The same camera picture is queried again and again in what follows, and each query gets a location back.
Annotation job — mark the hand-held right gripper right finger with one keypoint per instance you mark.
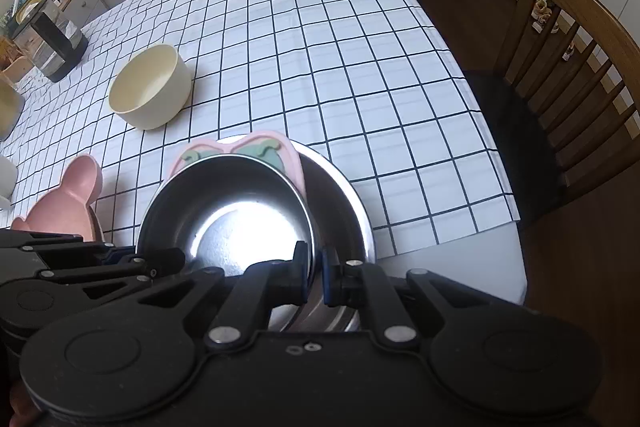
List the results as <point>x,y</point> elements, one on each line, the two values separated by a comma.
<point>328,279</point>

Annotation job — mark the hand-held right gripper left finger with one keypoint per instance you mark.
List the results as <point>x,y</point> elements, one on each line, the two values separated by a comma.
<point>300,274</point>

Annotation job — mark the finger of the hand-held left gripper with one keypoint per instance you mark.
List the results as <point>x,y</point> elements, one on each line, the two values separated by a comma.
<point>165,261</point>
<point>50,252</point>

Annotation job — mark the large steel bowl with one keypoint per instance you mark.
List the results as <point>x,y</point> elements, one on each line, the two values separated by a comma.
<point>345,217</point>

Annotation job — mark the small steel bowl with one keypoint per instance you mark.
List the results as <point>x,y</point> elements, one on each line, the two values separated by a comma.
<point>225,197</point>

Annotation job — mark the pink heart plate green print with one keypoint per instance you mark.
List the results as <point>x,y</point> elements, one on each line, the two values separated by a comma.
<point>270,152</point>

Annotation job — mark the pink bunny-shaped plate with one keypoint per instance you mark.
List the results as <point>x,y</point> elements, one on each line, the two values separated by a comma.
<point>75,192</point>

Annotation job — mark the white cup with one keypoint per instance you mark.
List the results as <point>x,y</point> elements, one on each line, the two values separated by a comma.
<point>5,182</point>

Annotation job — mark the beige bowl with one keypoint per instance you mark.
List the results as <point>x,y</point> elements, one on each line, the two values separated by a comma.
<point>7,107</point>

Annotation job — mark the cream bowl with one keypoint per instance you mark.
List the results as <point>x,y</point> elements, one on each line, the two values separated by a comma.
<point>150,87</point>

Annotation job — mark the steel and black container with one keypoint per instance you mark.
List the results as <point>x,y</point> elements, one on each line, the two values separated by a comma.
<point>55,42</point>

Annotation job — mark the small colourful shoe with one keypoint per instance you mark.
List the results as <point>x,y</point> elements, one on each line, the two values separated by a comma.
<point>542,9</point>

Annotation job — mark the wooden chair with black cushion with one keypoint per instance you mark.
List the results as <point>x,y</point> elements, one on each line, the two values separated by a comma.
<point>590,32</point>

